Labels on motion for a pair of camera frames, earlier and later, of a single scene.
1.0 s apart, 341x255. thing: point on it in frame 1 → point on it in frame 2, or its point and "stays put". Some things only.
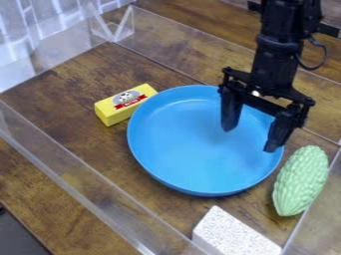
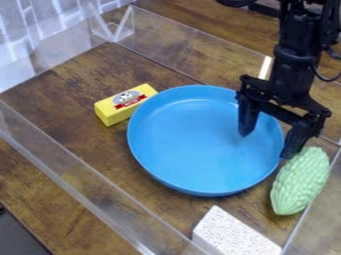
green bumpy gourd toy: (300, 179) stays put
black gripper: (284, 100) → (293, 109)
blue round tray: (183, 149) stays put
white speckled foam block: (222, 235) stays put
